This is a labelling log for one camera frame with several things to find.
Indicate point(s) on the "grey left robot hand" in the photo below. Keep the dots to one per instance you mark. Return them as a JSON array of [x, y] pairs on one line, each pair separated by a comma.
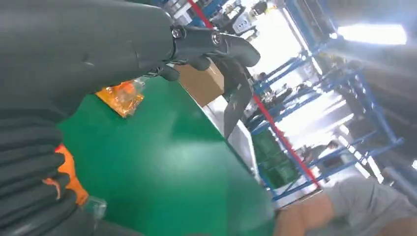
[[81, 45]]

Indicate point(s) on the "yellow taped sheet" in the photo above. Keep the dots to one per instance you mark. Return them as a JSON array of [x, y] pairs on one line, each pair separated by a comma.
[[110, 102]]

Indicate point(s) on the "brown cardboard box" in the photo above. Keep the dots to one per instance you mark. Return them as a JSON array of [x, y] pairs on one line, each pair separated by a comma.
[[198, 88]]

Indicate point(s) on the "green table mat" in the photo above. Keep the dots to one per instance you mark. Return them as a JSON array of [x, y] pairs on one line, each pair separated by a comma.
[[163, 179]]

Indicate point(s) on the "white humanoid robot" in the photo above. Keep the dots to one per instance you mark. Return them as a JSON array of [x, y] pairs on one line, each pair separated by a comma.
[[242, 24]]

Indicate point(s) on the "grey laptop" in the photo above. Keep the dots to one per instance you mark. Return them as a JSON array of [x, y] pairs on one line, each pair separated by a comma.
[[236, 104]]

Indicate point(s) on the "red pole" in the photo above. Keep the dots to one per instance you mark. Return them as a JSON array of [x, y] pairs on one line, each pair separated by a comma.
[[283, 140]]

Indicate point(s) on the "green crate stack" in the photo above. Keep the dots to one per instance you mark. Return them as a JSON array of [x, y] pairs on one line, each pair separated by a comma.
[[273, 159]]

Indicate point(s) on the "person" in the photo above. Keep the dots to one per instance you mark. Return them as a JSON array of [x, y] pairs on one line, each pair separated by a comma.
[[358, 208], [312, 151]]

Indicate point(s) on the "blue steel frame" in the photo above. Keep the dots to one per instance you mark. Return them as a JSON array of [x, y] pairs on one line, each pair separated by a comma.
[[374, 107]]

